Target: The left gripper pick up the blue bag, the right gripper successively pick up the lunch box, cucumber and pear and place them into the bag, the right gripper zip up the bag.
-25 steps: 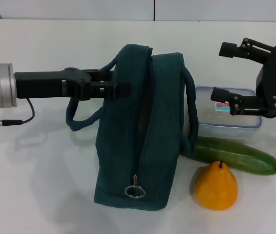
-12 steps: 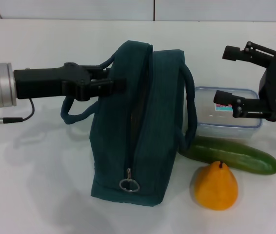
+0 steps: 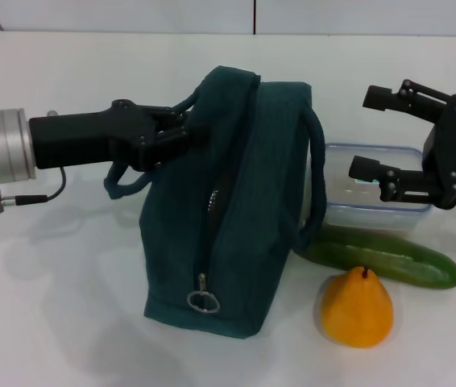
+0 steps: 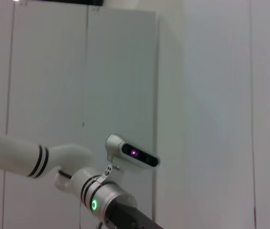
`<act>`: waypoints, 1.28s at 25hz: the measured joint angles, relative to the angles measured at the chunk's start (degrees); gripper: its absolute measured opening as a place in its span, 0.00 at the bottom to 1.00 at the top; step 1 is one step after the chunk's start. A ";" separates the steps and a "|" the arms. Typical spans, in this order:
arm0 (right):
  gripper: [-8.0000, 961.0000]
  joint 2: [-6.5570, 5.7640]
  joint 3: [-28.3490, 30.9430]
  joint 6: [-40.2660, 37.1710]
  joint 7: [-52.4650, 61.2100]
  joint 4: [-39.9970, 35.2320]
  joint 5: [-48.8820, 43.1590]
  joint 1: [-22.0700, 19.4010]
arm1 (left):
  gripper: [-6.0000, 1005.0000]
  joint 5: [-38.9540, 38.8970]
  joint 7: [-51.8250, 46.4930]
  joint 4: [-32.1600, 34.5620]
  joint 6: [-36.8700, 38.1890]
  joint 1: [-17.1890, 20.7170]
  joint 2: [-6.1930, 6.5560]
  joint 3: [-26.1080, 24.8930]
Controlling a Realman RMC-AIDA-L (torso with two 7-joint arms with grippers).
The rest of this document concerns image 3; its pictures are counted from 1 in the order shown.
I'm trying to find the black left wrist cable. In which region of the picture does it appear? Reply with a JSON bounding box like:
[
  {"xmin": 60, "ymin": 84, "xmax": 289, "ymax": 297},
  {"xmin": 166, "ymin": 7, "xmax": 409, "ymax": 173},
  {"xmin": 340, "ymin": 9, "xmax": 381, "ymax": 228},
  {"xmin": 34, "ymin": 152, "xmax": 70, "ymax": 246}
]
[{"xmin": 0, "ymin": 167, "xmax": 68, "ymax": 213}]

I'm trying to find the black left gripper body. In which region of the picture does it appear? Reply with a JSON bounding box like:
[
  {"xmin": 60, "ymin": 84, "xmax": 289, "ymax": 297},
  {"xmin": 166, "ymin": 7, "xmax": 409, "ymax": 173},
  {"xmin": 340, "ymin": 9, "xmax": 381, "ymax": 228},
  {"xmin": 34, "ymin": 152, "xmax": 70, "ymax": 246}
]
[{"xmin": 28, "ymin": 98, "xmax": 160, "ymax": 173}]

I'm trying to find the metal zipper pull ring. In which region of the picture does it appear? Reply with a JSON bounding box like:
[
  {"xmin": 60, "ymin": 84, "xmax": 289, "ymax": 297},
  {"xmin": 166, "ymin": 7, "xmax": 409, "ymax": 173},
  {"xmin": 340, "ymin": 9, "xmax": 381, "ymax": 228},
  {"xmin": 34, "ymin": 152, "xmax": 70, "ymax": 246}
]
[{"xmin": 186, "ymin": 273, "xmax": 223, "ymax": 314}]

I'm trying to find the dark teal fabric bag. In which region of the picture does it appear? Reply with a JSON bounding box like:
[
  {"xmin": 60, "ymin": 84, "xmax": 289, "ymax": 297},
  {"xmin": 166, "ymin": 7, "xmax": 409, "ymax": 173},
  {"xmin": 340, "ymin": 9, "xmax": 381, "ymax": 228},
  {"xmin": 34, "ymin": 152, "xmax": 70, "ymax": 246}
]
[{"xmin": 102, "ymin": 64, "xmax": 330, "ymax": 342}]

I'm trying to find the clear plastic lidded container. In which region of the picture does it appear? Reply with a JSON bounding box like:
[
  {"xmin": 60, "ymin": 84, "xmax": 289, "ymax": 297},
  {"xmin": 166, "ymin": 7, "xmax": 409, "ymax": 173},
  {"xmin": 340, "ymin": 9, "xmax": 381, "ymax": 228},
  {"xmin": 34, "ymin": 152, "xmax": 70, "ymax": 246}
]
[{"xmin": 322, "ymin": 143, "xmax": 434, "ymax": 233}]

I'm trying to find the green cucumber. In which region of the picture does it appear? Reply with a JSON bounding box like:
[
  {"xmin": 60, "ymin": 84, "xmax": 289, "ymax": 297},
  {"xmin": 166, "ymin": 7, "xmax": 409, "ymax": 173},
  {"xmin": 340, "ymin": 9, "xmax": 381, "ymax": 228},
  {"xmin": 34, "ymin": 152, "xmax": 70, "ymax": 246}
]
[{"xmin": 294, "ymin": 224, "xmax": 456, "ymax": 290}]

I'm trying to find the orange yellow pear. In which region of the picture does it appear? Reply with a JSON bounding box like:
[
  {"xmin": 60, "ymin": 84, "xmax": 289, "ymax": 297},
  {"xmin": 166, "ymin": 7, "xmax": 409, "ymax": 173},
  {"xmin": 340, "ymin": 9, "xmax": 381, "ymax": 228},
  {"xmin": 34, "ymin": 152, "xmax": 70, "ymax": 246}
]
[{"xmin": 319, "ymin": 265, "xmax": 395, "ymax": 350}]

